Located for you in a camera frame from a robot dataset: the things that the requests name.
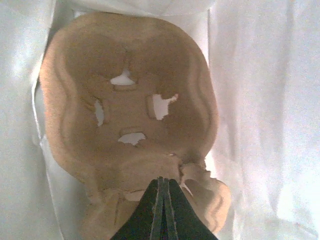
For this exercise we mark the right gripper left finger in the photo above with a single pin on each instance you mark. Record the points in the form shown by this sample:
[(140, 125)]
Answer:
[(145, 223)]

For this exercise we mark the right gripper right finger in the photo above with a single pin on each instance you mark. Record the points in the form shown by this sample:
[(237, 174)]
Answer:
[(179, 220)]

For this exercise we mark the brown pulp cup carrier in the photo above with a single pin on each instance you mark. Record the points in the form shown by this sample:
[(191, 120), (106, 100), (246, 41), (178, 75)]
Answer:
[(129, 99)]

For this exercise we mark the light blue paper bag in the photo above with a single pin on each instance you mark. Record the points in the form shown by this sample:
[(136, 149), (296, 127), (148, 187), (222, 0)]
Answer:
[(264, 58)]

